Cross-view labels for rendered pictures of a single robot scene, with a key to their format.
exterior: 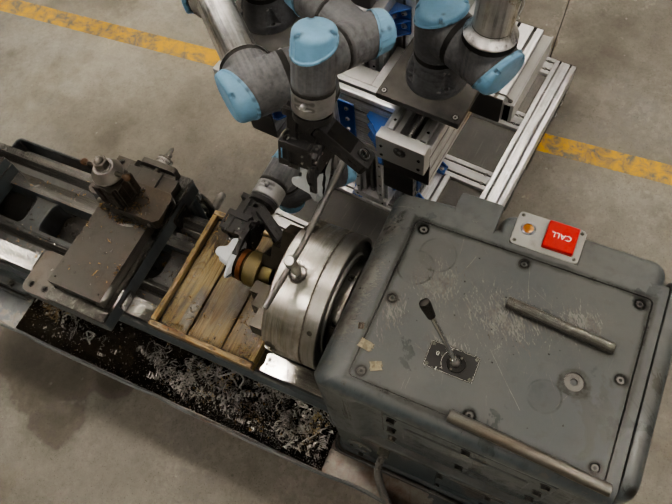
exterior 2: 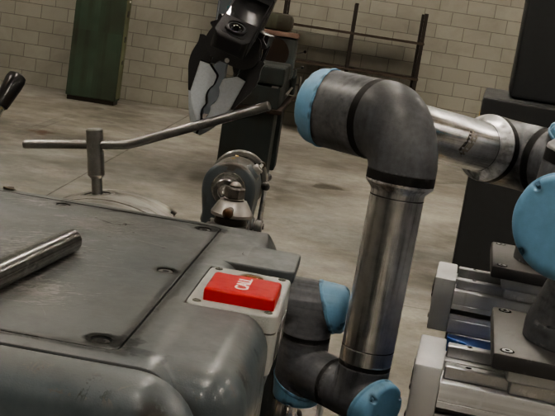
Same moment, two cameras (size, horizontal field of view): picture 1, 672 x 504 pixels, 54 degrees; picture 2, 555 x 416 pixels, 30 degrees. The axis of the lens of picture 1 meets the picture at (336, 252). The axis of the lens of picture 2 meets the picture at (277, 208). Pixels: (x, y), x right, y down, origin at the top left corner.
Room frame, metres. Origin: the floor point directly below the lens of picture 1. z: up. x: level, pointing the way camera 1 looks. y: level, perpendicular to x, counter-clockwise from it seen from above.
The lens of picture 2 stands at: (0.12, -1.18, 1.49)
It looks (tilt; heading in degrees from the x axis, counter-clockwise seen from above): 10 degrees down; 60
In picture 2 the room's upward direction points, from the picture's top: 9 degrees clockwise
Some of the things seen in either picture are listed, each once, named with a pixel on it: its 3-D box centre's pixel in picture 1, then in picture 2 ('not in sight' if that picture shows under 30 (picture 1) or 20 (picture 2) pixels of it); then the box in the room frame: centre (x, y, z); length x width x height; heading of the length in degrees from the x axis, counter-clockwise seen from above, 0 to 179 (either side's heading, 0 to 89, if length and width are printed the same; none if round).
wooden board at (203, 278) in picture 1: (233, 286); not in sight; (0.75, 0.28, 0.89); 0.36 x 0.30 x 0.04; 146
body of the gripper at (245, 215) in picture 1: (249, 220); not in sight; (0.82, 0.19, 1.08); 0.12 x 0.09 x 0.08; 144
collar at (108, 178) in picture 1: (105, 169); (232, 207); (1.01, 0.51, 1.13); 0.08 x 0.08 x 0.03
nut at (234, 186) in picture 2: (100, 162); (234, 191); (1.01, 0.51, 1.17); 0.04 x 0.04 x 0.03
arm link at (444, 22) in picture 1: (442, 26); not in sight; (1.06, -0.33, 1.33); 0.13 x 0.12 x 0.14; 29
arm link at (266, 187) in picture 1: (267, 194); not in sight; (0.88, 0.14, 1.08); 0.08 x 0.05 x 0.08; 54
